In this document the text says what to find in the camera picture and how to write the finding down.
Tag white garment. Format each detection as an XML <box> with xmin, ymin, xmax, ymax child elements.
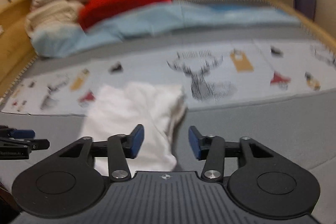
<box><xmin>79</xmin><ymin>83</ymin><xmax>187</xmax><ymax>174</ymax></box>

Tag grey patterned bed cover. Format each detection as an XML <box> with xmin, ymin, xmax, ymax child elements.
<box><xmin>0</xmin><ymin>0</ymin><xmax>336</xmax><ymax>214</ymax></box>

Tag light blue quilt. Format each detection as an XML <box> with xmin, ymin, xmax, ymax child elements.
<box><xmin>31</xmin><ymin>2</ymin><xmax>301</xmax><ymax>58</ymax></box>

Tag cream folded blanket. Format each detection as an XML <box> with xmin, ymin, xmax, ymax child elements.
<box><xmin>25</xmin><ymin>0</ymin><xmax>84</xmax><ymax>38</ymax></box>

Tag red pillow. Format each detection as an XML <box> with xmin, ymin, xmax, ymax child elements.
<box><xmin>78</xmin><ymin>0</ymin><xmax>172</xmax><ymax>30</ymax></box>

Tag wooden bed frame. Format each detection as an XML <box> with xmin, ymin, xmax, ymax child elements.
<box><xmin>1</xmin><ymin>0</ymin><xmax>335</xmax><ymax>103</ymax></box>

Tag purple box by wall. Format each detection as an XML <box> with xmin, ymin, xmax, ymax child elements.
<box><xmin>293</xmin><ymin>0</ymin><xmax>317</xmax><ymax>21</ymax></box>

